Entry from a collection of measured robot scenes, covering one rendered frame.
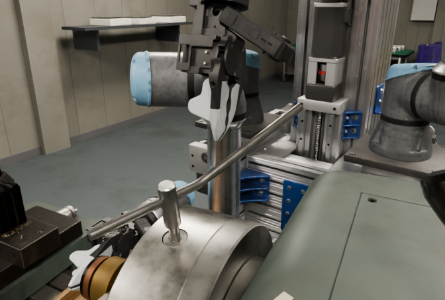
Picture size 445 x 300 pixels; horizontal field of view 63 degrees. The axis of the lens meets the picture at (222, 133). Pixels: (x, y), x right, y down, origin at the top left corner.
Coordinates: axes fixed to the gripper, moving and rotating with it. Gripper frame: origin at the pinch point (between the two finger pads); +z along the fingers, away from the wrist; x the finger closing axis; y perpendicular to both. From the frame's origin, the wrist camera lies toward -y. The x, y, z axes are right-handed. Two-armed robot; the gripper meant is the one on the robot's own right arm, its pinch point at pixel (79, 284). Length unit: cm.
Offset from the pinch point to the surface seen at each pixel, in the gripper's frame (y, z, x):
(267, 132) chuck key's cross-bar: -27.5, -12.9, 27.4
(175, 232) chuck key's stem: -20.4, 0.0, 16.6
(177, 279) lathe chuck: -23.3, 4.3, 13.6
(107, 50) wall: 288, -304, -6
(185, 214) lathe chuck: -18.2, -5.7, 15.4
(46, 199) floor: 211, -138, -107
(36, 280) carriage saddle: 28.7, -9.8, -18.3
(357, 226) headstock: -41.0, -11.0, 17.3
